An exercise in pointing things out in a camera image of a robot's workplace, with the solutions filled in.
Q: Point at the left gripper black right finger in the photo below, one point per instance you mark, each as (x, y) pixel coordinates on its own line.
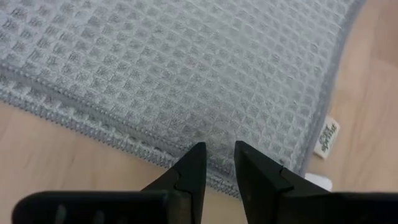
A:
(280, 205)

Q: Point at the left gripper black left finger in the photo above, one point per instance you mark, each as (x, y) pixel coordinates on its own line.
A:
(155, 208)

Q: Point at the grey waffle microfiber towel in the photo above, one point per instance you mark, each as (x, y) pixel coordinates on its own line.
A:
(186, 68)

